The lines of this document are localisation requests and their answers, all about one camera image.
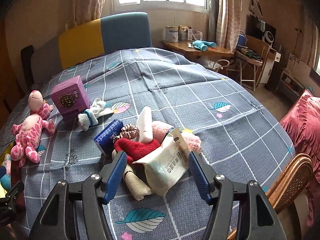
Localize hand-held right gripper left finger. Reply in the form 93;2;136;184
29;151;128;240

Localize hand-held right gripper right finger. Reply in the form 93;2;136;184
188;151;288;240

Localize teal plush toy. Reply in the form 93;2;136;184
0;171;12;190

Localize beige cloth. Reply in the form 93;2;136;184
111;150;153;201

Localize white wet wipes packet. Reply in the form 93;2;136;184
132;127;190;197

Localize blue tissue packet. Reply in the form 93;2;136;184
94;119;124;155

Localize brown satin scrunchie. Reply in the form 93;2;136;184
121;126;140;140

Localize white sponge block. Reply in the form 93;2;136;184
136;106;153;143

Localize white plush toy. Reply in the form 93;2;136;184
77;109;100;131

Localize white fluffy sock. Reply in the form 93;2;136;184
89;97;114;117

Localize red knitted sock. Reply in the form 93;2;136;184
114;138;162;167

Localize pink fluffy sock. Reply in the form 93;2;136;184
151;121;202;153

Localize pink giraffe plush toy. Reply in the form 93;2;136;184
10;90;56;168

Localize grey plaid mattress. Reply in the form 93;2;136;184
0;47;295;240

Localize wicker chair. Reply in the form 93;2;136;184
226;153;314;240

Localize purple booklet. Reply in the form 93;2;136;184
49;75;91;122

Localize pink quilt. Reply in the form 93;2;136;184
279;89;320;227

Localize wooden desk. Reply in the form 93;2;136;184
162;40;235;63

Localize blue plush toy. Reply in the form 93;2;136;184
191;40;217;52

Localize white cabinet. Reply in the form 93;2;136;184
262;47;283;90

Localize grey yellow blue headboard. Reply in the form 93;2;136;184
21;12;153;85

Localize brown snack jar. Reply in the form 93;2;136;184
179;25;194;41

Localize metal milk powder tin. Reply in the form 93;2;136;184
165;26;179;43

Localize white desk fan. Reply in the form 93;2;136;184
264;30;277;48

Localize pale patterned curtain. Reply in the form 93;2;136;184
209;0;242;53
66;0;118;30

